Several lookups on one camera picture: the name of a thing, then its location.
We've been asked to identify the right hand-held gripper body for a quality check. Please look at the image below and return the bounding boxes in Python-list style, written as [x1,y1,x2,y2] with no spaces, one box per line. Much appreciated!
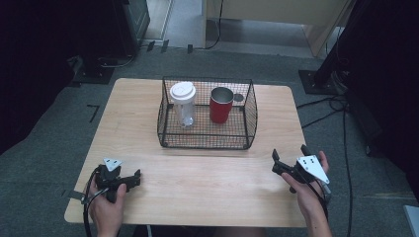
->
[272,155,331,195]

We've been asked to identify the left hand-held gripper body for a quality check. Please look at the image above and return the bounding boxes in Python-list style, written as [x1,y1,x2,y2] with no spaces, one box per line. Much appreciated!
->
[94,157,134,203]

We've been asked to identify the red cup with steel inside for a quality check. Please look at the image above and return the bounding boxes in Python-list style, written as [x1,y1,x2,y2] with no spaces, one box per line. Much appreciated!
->
[209,86,235,125]

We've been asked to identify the black wire basket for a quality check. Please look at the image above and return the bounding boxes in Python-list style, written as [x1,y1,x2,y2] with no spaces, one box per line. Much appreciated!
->
[156,76,259,151]

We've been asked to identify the clear cup with white lid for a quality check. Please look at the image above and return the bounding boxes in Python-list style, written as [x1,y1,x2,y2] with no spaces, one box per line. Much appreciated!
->
[169,81,198,128]

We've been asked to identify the person's right hand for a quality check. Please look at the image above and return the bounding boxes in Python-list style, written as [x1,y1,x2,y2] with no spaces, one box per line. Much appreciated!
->
[281,150,331,216]

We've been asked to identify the person's left hand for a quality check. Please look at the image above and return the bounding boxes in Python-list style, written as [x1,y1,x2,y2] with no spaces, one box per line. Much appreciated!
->
[86,179,128,233]

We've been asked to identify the grey tape strip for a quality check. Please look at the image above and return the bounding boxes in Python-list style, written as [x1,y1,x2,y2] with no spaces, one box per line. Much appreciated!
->
[61,189,89,202]

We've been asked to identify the black stand with base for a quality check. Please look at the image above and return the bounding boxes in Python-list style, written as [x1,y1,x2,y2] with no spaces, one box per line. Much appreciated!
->
[297,0,367,97]

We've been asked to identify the dark curtain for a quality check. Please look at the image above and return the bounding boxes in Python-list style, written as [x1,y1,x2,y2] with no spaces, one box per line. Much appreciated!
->
[335,0,419,201]
[0,0,115,156]

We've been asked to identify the white flat object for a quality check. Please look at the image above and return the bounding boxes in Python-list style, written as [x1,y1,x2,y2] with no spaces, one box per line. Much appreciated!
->
[402,203,419,237]

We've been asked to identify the light wooden furniture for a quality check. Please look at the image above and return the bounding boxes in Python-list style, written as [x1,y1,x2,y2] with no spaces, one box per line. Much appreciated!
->
[202,0,359,57]

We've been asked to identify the black cabinet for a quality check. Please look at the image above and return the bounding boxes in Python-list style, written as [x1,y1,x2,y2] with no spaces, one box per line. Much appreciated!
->
[111,0,151,57]

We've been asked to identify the right hand-held gripper cable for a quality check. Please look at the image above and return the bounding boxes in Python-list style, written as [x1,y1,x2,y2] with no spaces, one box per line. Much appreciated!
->
[305,179,331,221]

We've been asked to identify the hand-held gripper cable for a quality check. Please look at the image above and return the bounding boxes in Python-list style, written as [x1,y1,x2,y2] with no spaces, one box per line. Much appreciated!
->
[82,165,111,237]
[305,179,331,221]

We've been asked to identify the left hand-held gripper cable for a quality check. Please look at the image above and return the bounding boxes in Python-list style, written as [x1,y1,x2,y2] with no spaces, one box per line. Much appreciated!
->
[82,165,111,237]

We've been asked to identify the long black floor cable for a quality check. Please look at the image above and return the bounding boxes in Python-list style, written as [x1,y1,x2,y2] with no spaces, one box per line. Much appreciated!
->
[341,108,355,237]

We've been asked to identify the looped black floor cables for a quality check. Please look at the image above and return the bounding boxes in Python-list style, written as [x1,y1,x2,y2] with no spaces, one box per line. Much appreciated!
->
[295,94,351,130]

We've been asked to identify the black stand base plate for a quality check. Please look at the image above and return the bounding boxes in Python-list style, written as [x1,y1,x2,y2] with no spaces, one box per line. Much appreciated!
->
[72,56,116,86]

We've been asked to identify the black floor cable near cabinet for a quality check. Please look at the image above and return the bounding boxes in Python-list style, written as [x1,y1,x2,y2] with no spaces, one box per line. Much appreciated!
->
[99,52,138,69]

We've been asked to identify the black hanging cable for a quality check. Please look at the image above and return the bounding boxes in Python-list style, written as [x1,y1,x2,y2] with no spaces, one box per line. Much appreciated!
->
[194,0,225,51]

